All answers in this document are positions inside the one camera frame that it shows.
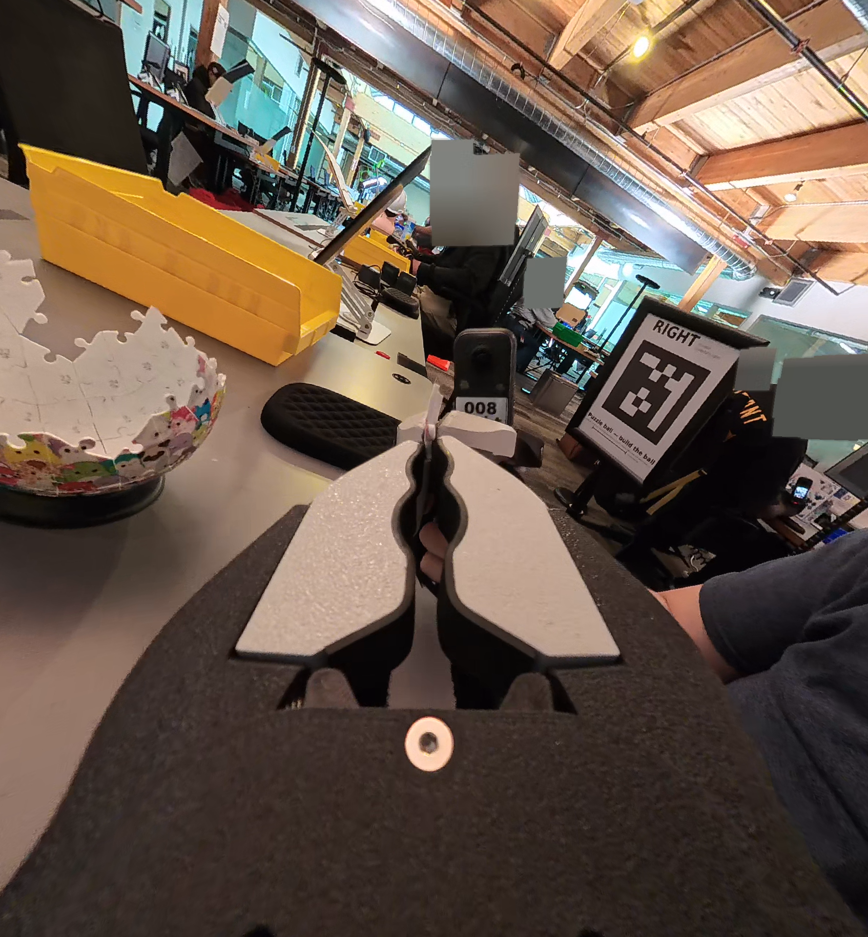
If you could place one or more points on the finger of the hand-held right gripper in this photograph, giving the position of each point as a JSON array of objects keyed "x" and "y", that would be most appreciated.
[
  {"x": 485, "y": 435},
  {"x": 410, "y": 430}
]

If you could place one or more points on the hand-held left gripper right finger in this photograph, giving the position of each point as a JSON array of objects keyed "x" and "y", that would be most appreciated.
[{"x": 529, "y": 578}]

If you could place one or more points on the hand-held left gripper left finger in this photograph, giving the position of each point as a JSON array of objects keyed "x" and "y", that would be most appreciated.
[{"x": 324, "y": 571}]

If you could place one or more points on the black round ball stand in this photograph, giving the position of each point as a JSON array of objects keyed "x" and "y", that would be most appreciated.
[{"x": 75, "y": 505}]

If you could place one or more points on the half-built colourful puzzle ball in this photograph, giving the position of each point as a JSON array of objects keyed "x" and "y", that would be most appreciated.
[{"x": 75, "y": 410}]

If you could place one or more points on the person's right hand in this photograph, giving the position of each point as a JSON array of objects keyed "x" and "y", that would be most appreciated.
[{"x": 434, "y": 545}]

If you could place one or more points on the black padded wrist rest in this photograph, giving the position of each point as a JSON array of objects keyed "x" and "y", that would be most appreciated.
[{"x": 331, "y": 424}]

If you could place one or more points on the small yellow bin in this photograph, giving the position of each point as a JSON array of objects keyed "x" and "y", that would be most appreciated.
[{"x": 372, "y": 252}]

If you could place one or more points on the black white marker sign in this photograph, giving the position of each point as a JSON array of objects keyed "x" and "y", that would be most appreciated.
[{"x": 661, "y": 388}]

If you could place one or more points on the dark tablet on stand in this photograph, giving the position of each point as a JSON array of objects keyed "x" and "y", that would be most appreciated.
[{"x": 375, "y": 212}]

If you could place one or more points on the yellow plastic bin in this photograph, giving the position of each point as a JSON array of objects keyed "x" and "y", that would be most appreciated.
[{"x": 170, "y": 249}]

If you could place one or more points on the person's dark blue shirt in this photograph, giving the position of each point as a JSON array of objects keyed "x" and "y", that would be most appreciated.
[{"x": 829, "y": 695}]

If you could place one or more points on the black office chair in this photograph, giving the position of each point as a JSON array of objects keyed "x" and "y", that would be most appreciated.
[{"x": 60, "y": 80}]

